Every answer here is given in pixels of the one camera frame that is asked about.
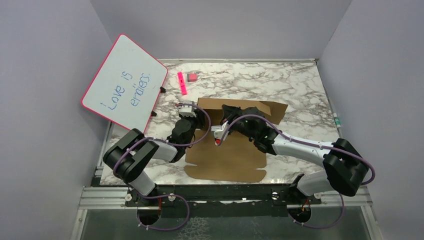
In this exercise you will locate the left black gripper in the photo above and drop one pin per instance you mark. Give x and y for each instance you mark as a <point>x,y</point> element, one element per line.
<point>199,119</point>

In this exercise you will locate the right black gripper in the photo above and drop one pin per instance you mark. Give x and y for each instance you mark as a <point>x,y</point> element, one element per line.
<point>229,113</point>

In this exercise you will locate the brown cardboard box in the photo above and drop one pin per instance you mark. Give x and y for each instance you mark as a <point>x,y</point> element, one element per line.
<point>236,159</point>

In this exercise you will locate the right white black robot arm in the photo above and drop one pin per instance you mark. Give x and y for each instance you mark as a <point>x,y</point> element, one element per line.
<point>343,168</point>

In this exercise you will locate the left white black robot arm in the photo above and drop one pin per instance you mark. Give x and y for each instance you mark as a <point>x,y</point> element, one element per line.
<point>129,156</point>

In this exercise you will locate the pink marker pen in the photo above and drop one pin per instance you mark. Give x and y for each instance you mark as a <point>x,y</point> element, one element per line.
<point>182,83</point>

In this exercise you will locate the pink eraser block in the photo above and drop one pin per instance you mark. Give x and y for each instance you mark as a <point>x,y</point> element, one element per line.
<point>192,77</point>

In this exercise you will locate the pink framed whiteboard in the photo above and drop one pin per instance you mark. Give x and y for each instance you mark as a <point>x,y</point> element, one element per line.
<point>127,85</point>

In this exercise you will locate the green capped marker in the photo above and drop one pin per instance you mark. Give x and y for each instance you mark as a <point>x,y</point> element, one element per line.
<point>336,120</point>

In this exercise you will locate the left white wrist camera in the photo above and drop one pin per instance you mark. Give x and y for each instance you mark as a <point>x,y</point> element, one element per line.
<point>187,109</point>

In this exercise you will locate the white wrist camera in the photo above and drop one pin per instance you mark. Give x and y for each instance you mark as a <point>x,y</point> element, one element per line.
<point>187,109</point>
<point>220,132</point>

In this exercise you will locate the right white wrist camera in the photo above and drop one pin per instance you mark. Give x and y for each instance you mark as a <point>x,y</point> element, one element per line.
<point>220,132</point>

